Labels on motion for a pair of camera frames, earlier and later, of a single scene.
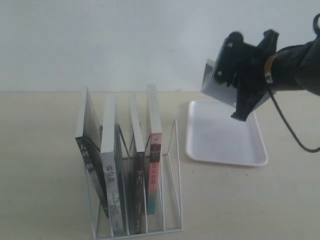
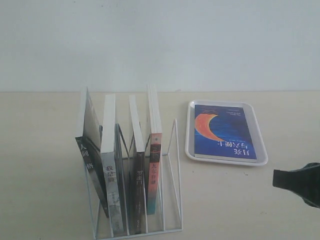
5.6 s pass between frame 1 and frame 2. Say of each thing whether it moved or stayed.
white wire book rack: stayed
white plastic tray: stayed
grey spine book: stayed
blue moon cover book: moved
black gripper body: moved
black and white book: stayed
